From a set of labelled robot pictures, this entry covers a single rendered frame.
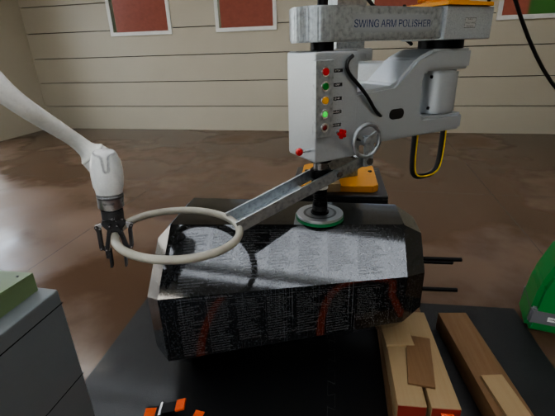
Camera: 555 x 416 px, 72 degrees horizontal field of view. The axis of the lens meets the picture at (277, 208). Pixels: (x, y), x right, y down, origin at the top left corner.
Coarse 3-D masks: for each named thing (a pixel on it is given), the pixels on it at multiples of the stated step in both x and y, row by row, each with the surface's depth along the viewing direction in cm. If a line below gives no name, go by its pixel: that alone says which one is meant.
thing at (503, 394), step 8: (488, 376) 178; (496, 376) 178; (488, 384) 174; (496, 384) 174; (504, 384) 174; (496, 392) 170; (504, 392) 170; (512, 392) 169; (496, 400) 166; (504, 400) 166; (512, 400) 166; (520, 400) 166; (504, 408) 162; (512, 408) 162; (520, 408) 162
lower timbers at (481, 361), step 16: (448, 320) 217; (464, 320) 216; (448, 336) 208; (464, 336) 205; (480, 336) 204; (464, 352) 194; (480, 352) 194; (384, 368) 191; (464, 368) 190; (480, 368) 184; (496, 368) 184; (384, 384) 189; (480, 384) 176; (512, 384) 175; (480, 400) 174
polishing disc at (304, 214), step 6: (300, 210) 180; (306, 210) 179; (330, 210) 178; (336, 210) 178; (342, 210) 178; (300, 216) 174; (306, 216) 173; (312, 216) 173; (318, 216) 173; (324, 216) 173; (330, 216) 172; (336, 216) 172; (342, 216) 174; (306, 222) 170; (312, 222) 169; (318, 222) 168; (324, 222) 168; (330, 222) 168
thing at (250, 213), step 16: (336, 160) 178; (352, 160) 169; (368, 160) 168; (304, 176) 173; (336, 176) 167; (272, 192) 167; (288, 192) 170; (304, 192) 162; (240, 208) 163; (256, 208) 166; (272, 208) 157; (240, 224) 152; (256, 224) 156
